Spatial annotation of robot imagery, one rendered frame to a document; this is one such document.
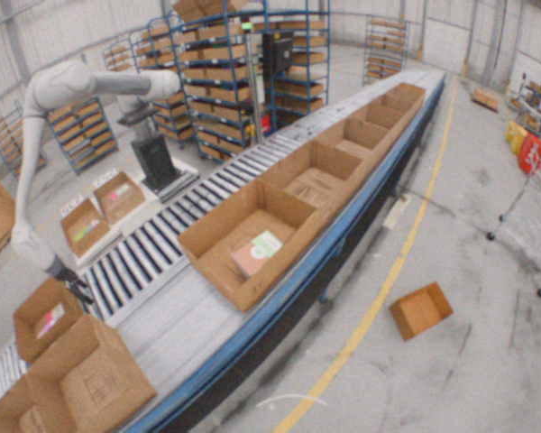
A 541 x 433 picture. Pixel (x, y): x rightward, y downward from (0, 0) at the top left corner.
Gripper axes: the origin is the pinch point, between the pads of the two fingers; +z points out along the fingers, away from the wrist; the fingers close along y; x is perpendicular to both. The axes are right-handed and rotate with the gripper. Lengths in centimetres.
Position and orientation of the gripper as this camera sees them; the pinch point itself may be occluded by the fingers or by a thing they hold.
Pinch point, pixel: (86, 292)
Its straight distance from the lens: 118.6
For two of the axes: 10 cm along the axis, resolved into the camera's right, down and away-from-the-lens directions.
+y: -7.5, -4.5, 4.9
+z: 0.7, 6.8, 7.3
